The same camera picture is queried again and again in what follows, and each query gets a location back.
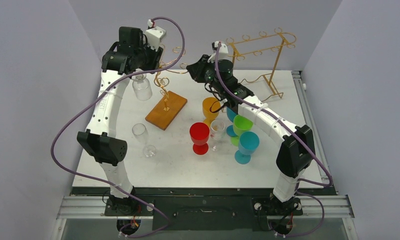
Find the blue plastic goblet rear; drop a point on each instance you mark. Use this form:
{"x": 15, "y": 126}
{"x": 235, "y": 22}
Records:
{"x": 230, "y": 129}

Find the clear champagne flute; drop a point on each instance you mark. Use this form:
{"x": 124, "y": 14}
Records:
{"x": 140, "y": 132}

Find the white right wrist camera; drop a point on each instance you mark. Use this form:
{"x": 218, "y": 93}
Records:
{"x": 220, "y": 51}

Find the red plastic goblet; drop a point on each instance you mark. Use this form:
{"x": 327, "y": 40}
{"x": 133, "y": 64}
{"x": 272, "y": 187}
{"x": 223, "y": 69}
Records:
{"x": 199, "y": 133}

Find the gold rectangular wire glass rack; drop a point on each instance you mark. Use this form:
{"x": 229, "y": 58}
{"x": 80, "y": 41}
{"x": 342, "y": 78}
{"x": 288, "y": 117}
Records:
{"x": 261, "y": 51}

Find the green plastic goblet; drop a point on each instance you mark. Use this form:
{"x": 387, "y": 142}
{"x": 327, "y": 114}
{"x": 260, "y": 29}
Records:
{"x": 240, "y": 125}

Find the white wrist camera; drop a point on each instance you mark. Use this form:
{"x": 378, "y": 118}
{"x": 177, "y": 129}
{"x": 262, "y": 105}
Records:
{"x": 154, "y": 35}
{"x": 220, "y": 51}

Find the small clear wine glass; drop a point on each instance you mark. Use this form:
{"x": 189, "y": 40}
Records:
{"x": 217, "y": 131}

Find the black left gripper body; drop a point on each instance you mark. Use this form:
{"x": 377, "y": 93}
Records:
{"x": 147, "y": 57}

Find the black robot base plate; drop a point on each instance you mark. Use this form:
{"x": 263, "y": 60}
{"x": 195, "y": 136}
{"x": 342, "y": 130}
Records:
{"x": 208, "y": 209}

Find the gold spiral rack wooden base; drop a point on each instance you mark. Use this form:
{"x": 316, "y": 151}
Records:
{"x": 170, "y": 105}

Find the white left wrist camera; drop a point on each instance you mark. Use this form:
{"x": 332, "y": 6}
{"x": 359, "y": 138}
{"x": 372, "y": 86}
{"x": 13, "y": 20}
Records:
{"x": 154, "y": 35}

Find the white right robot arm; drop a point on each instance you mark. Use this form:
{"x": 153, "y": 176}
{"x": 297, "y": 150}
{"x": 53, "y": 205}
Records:
{"x": 296, "y": 143}

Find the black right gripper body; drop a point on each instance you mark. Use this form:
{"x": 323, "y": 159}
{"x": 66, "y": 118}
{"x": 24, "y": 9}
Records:
{"x": 197, "y": 68}

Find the orange plastic goblet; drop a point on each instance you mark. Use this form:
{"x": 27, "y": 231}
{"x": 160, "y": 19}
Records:
{"x": 210, "y": 108}

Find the blue plastic goblet front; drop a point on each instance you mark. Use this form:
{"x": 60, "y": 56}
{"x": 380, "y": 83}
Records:
{"x": 247, "y": 145}

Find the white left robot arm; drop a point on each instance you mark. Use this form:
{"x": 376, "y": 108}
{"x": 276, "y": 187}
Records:
{"x": 99, "y": 139}

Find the patterned clear glass goblet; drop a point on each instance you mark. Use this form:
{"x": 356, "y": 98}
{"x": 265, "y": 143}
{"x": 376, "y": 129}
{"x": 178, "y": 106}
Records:
{"x": 141, "y": 87}

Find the blue plastic goblet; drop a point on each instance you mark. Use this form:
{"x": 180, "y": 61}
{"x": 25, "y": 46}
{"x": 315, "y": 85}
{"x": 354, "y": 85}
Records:
{"x": 230, "y": 129}
{"x": 247, "y": 145}

